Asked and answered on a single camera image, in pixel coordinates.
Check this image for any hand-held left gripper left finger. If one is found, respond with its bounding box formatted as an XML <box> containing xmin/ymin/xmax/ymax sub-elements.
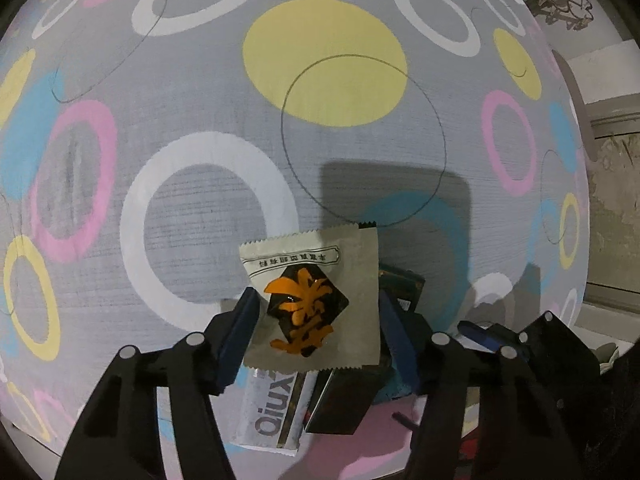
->
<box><xmin>54</xmin><ymin>287</ymin><xmax>261</xmax><ymax>480</ymax></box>

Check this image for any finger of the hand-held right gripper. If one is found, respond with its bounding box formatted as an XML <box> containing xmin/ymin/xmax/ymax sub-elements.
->
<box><xmin>520</xmin><ymin>311</ymin><xmax>601</xmax><ymax>391</ymax></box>
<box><xmin>457</xmin><ymin>320</ymin><xmax>521</xmax><ymax>356</ymax></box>

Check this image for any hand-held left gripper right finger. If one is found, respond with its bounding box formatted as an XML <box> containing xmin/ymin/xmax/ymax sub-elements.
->
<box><xmin>379</xmin><ymin>290</ymin><xmax>571</xmax><ymax>480</ymax></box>

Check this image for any dark green packet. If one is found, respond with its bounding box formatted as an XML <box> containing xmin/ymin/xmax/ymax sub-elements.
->
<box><xmin>377</xmin><ymin>262</ymin><xmax>427</xmax><ymax>313</ymax></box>

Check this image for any silver white sachet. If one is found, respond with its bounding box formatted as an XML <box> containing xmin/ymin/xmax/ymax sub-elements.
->
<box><xmin>230</xmin><ymin>365</ymin><xmax>316</xmax><ymax>456</ymax></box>

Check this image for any black packet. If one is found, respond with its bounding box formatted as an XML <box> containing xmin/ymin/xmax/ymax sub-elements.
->
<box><xmin>304</xmin><ymin>367</ymin><xmax>376</xmax><ymax>436</ymax></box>

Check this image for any grey packet with orange print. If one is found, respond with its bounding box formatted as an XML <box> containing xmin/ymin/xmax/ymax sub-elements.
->
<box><xmin>238</xmin><ymin>220</ymin><xmax>379</xmax><ymax>372</ymax></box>

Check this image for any bed with circle print sheet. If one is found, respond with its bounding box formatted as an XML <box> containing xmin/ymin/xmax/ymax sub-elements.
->
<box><xmin>0</xmin><ymin>0</ymin><xmax>593</xmax><ymax>480</ymax></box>

